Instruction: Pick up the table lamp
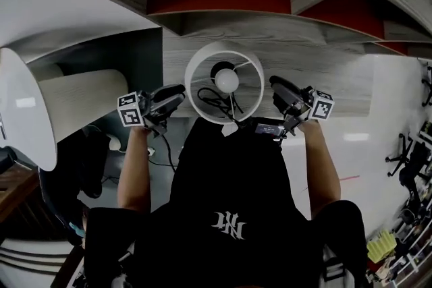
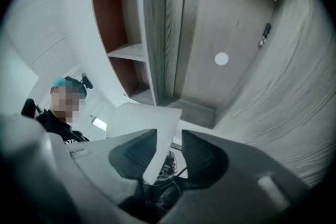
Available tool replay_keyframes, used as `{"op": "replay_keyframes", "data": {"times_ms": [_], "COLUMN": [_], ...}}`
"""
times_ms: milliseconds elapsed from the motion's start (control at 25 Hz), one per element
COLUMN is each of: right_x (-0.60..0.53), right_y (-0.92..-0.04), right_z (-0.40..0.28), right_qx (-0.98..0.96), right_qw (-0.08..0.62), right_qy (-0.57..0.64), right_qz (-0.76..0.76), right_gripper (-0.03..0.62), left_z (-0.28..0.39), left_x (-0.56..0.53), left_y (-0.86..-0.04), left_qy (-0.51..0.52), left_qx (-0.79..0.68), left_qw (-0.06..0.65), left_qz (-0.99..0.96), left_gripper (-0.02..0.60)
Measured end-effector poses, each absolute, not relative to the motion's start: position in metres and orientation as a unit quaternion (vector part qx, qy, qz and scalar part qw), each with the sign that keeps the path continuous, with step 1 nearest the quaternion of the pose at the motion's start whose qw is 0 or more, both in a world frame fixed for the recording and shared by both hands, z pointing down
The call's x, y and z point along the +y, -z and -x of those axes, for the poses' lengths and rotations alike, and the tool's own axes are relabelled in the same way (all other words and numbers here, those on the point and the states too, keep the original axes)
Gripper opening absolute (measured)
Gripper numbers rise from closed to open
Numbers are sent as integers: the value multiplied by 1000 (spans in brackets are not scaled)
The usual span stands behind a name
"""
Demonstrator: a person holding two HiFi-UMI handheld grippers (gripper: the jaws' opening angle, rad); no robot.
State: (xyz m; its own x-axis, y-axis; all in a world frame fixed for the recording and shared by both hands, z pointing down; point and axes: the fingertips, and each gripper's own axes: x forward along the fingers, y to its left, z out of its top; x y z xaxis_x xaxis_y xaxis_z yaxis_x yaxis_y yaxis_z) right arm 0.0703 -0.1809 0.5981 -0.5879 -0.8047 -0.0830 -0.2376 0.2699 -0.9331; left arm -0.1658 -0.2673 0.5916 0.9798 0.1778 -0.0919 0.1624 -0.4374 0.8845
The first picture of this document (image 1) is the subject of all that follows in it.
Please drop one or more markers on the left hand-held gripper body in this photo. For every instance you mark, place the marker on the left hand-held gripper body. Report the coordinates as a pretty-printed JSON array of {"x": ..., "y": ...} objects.
[{"x": 131, "y": 109}]

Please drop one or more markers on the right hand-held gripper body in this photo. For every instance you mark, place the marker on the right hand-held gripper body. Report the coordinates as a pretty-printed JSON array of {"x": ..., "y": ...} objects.
[{"x": 320, "y": 106}]

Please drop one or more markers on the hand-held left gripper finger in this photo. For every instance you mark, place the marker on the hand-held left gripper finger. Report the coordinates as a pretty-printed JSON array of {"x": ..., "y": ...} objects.
[
  {"x": 172, "y": 104},
  {"x": 170, "y": 92}
]

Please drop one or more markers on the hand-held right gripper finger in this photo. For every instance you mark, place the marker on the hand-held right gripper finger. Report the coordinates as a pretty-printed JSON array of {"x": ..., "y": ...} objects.
[
  {"x": 285, "y": 104},
  {"x": 285, "y": 86}
]

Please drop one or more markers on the white table lamp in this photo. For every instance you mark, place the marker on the white table lamp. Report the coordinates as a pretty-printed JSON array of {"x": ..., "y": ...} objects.
[{"x": 224, "y": 79}]

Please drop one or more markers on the person's left forearm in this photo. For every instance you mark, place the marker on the person's left forearm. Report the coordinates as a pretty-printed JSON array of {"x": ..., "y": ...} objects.
[{"x": 135, "y": 175}]

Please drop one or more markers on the person's right forearm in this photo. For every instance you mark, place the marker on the person's right forearm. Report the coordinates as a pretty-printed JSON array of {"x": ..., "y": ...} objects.
[{"x": 322, "y": 175}]

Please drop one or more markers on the grey wooden desk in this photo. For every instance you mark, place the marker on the grey wooden desk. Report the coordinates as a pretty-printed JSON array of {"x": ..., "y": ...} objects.
[{"x": 303, "y": 64}]

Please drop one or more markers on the black chest-mounted screen device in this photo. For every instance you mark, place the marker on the black chest-mounted screen device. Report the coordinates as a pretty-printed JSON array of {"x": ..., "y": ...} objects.
[{"x": 268, "y": 128}]

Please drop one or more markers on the gray hutch shelf red backs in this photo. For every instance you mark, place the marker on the gray hutch shelf red backs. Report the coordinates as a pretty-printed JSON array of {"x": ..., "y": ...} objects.
[{"x": 236, "y": 25}]

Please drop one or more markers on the person's black printed t-shirt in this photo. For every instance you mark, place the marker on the person's black printed t-shirt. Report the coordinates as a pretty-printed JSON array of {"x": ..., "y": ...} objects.
[{"x": 229, "y": 178}]

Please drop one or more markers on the black office chair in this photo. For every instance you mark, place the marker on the black office chair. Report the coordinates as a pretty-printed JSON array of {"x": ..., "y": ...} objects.
[
  {"x": 410, "y": 158},
  {"x": 428, "y": 87}
]

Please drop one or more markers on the dark wooden staircase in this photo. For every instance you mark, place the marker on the dark wooden staircase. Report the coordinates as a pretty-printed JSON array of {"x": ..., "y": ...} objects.
[{"x": 20, "y": 199}]

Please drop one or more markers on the yellow-green ribbed item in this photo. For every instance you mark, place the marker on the yellow-green ribbed item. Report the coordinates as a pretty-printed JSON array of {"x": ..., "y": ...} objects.
[{"x": 379, "y": 246}]

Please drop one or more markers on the white pedestal table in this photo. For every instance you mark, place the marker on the white pedestal table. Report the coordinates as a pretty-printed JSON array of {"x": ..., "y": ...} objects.
[{"x": 27, "y": 104}]

